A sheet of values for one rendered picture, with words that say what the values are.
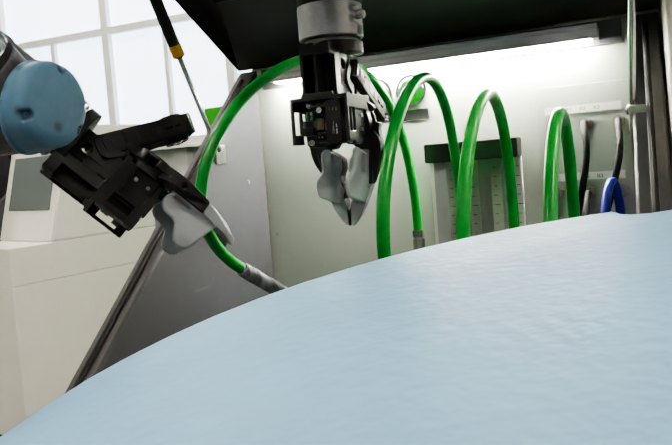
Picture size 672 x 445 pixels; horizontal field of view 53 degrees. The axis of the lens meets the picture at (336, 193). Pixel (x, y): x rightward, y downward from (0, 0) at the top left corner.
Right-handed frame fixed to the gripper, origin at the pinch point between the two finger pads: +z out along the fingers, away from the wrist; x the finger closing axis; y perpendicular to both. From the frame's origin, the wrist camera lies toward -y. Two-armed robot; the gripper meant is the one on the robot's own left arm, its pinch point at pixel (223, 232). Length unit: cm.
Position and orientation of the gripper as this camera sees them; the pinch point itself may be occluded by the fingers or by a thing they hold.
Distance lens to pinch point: 80.3
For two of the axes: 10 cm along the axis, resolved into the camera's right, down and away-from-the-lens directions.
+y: -5.0, 7.4, -4.5
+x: 4.6, -2.1, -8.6
